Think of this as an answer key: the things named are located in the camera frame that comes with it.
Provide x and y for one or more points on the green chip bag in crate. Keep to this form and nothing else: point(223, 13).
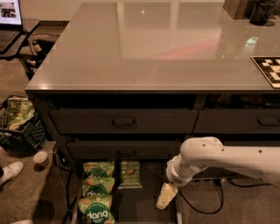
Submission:
point(19, 111)

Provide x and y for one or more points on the white sneaker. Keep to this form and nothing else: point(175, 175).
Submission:
point(10, 171)

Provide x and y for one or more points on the top green dang bag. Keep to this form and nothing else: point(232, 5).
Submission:
point(99, 169)

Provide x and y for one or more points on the middle right drawer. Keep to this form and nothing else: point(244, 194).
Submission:
point(253, 143)

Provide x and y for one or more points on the green dang bag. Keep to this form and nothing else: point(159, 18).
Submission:
point(97, 186)
point(96, 209)
point(99, 169)

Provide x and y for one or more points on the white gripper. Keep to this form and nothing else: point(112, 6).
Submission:
point(176, 177)

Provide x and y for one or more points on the open laptop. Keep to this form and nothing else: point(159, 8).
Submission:
point(11, 24)

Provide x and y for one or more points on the middle green dang bag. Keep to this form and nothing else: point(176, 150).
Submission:
point(97, 186)

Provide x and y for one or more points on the middle left drawer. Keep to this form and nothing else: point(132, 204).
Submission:
point(123, 149)

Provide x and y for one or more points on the green jalapeno chip bag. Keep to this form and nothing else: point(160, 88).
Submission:
point(130, 176)

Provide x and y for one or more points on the white paper cup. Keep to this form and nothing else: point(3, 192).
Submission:
point(41, 158)

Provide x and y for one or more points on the top left drawer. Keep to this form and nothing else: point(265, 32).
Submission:
point(123, 121)

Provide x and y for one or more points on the black mesh cup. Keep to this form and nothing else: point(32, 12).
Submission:
point(262, 11)

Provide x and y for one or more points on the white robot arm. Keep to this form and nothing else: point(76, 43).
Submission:
point(199, 153)

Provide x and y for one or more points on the brown box on counter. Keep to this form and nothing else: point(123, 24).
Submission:
point(239, 9)

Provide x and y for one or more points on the open bottom left drawer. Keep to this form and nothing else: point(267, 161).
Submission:
point(139, 206)

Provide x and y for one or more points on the bottom green dang bag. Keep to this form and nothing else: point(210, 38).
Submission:
point(96, 209)

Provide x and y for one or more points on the black plastic crate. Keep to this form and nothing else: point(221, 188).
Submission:
point(31, 136)

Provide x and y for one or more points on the top right drawer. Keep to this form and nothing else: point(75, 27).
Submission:
point(238, 121)

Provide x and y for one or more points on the black white fiducial marker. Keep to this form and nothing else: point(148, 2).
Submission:
point(270, 68)

